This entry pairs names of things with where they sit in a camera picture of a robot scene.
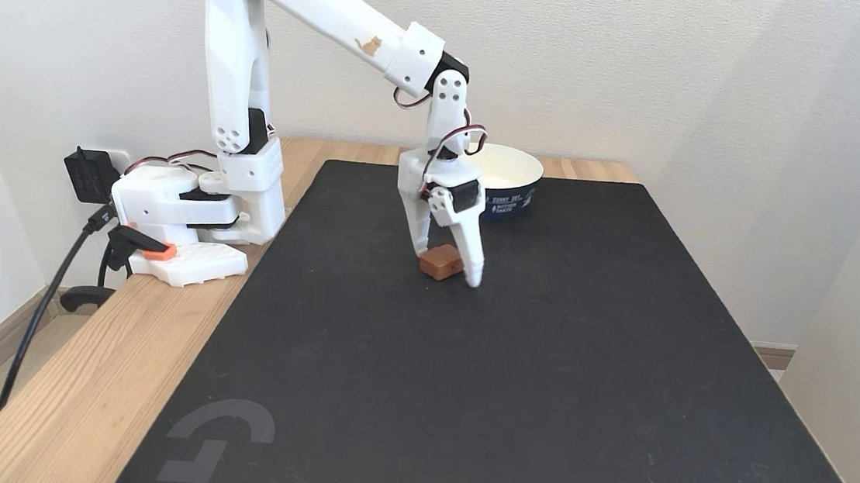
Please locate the brown block toy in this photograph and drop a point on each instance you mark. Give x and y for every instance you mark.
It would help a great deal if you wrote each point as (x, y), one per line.
(440, 263)

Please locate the navy paper bowl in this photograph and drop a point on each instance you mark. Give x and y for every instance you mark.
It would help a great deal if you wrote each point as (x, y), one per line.
(517, 179)

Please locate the black desk mat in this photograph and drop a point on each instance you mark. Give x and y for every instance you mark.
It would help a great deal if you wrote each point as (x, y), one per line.
(527, 374)

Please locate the black clamp with orange pad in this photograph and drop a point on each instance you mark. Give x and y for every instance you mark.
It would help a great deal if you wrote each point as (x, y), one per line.
(140, 241)

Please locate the black power adapter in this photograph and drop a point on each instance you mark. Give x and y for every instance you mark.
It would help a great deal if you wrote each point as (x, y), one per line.
(89, 174)

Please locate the white wall outlet plate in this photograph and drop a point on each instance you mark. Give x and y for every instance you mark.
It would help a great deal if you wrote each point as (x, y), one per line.
(122, 162)

